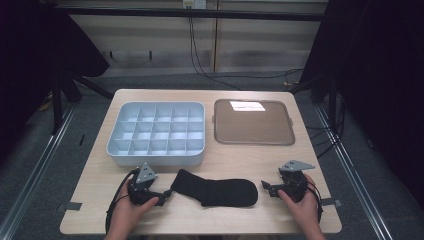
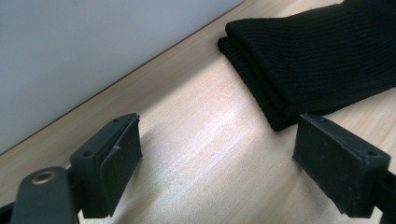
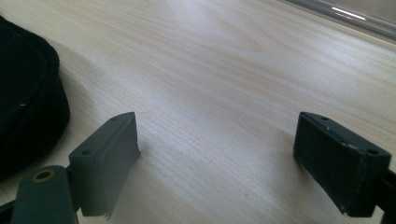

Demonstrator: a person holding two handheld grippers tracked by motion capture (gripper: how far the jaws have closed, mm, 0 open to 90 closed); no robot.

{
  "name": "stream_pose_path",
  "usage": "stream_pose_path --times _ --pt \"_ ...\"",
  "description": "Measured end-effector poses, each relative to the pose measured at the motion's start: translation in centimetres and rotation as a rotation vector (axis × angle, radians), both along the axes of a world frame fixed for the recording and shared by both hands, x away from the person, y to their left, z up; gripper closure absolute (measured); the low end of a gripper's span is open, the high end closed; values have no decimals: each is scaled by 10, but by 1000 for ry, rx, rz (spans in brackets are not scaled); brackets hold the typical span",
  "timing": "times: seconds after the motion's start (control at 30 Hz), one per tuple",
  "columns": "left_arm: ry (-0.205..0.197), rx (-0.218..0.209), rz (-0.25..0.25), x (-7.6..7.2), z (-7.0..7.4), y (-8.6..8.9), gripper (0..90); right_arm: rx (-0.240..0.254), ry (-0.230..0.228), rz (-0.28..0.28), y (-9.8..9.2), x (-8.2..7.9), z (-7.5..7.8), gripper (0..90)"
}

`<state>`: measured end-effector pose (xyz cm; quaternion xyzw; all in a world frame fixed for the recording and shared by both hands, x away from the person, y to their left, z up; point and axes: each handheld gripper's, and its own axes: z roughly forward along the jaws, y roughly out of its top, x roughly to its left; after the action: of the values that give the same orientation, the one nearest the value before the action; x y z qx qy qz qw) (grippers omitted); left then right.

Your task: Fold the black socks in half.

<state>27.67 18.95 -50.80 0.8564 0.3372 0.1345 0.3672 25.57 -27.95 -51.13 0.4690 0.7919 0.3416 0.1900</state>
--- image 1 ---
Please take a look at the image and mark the light blue divided storage box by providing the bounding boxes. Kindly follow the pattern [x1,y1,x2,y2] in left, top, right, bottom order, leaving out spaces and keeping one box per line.
[105,101,206,167]

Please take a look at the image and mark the metal floor rail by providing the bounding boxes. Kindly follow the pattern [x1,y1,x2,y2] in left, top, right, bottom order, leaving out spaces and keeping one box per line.
[0,103,78,240]
[314,104,396,240]

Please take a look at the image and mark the dark curtain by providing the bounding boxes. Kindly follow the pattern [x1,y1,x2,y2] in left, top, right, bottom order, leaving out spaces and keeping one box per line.
[0,0,111,164]
[299,0,424,209]

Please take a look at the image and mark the grey tape strip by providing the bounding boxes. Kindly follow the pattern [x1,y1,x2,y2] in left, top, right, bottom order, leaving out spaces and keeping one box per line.
[320,197,343,208]
[56,201,83,212]

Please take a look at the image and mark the white wall socket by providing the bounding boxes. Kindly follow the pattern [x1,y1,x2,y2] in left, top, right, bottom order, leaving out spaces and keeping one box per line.
[182,0,208,10]

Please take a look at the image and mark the black metal stand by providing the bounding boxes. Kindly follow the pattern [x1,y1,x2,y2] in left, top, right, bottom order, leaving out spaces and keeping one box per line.
[288,75,338,129]
[50,71,115,136]

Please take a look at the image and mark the right hand-held gripper black cable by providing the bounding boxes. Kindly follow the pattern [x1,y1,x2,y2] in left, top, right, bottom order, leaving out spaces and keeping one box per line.
[306,185,324,224]

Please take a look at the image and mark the person's left hand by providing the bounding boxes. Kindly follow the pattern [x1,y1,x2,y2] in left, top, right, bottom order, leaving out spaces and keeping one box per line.
[109,181,160,231]

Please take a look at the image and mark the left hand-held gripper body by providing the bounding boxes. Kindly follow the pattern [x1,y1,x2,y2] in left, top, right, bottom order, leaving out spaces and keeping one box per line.
[127,162,161,207]

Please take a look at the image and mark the black floor cables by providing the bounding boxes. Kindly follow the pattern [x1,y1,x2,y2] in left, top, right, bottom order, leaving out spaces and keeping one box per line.
[305,94,347,160]

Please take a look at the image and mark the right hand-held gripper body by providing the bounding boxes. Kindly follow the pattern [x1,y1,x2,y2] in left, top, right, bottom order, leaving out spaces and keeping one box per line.
[278,159,316,203]

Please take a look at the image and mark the black sock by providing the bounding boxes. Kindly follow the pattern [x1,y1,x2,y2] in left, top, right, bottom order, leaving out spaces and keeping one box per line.
[170,168,259,208]

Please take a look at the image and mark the black hanging wall cable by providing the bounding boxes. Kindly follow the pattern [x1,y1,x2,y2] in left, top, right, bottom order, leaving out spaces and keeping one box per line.
[187,16,304,91]

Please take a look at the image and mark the person's right hand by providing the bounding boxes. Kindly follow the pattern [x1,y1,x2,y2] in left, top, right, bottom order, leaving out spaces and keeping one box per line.
[278,174,322,231]

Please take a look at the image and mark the black horizontal frame bar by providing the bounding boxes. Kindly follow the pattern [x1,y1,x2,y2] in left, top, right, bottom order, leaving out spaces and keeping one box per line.
[54,7,325,23]

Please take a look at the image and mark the brown square tray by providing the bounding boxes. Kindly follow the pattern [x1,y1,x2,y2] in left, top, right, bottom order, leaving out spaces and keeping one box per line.
[212,98,296,146]

